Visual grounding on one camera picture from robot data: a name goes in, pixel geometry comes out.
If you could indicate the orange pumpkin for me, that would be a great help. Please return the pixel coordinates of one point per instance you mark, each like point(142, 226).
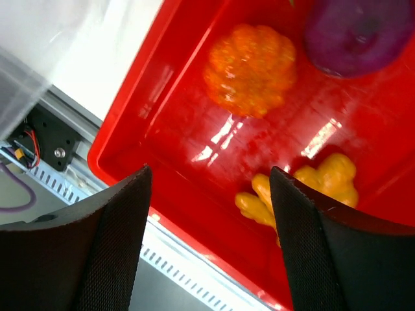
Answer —
point(249, 71)

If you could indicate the clear zip top bag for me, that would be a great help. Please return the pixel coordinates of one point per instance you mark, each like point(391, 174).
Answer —
point(35, 38)

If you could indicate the aluminium front rail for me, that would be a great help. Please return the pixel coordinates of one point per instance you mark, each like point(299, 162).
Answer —
point(86, 125)

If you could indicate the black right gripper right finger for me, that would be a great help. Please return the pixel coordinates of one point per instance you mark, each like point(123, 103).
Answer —
point(339, 258)

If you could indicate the red plastic tray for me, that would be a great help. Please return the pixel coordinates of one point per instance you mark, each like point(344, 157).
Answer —
point(201, 155)

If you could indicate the yellow ginger root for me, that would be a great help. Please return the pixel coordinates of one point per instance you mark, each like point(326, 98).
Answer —
point(333, 177)

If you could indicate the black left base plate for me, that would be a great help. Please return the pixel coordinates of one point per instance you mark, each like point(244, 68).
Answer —
point(41, 136)

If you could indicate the purple onion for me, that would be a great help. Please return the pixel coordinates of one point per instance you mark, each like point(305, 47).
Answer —
point(354, 38)

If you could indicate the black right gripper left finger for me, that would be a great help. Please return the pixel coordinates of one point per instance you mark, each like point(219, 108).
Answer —
point(82, 257)

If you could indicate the white slotted cable duct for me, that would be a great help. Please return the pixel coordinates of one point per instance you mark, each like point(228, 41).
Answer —
point(176, 276)

